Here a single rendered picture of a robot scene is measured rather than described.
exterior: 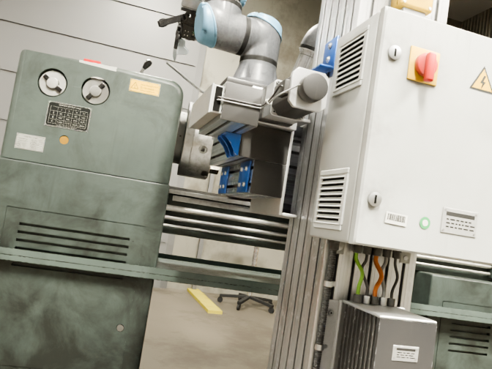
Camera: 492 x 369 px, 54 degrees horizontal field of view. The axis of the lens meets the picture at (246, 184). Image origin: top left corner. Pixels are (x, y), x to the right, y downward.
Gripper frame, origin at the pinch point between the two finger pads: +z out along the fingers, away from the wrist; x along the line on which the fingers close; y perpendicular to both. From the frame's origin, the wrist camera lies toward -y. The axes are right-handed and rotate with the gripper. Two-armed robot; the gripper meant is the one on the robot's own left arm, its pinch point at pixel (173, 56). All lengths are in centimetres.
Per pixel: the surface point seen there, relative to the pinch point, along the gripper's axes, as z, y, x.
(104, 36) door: 32, -101, 281
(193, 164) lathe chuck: 36.4, 19.7, -20.8
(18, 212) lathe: 60, -34, -52
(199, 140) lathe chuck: 26.2, 19.6, -21.3
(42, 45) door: 53, -151, 262
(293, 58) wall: 4, 87, 337
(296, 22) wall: -33, 81, 352
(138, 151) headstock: 32.1, -0.4, -36.8
